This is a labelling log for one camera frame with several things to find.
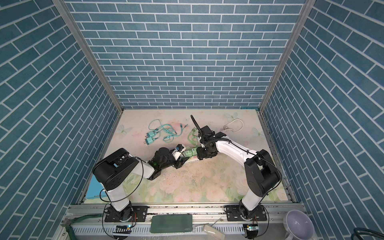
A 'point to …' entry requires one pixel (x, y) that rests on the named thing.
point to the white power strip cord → (233, 130)
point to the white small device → (214, 232)
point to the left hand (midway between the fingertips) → (185, 154)
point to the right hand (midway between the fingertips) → (200, 154)
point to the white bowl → (298, 226)
